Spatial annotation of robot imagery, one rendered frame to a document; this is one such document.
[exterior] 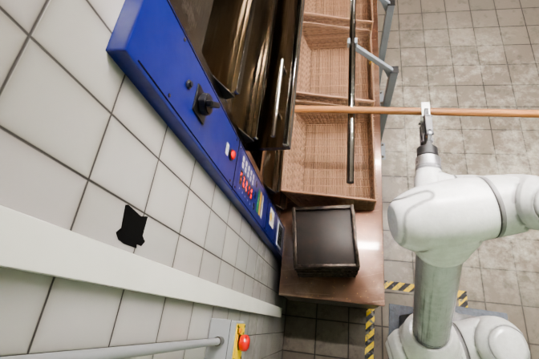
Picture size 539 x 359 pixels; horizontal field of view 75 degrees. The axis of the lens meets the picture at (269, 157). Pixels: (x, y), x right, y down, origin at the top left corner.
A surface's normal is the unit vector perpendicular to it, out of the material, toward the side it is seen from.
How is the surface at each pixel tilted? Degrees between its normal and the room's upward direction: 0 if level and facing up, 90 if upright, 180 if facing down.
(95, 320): 90
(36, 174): 90
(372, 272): 0
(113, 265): 90
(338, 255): 0
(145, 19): 90
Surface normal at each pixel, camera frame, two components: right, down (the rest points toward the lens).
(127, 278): 0.98, 0.03
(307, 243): -0.17, -0.43
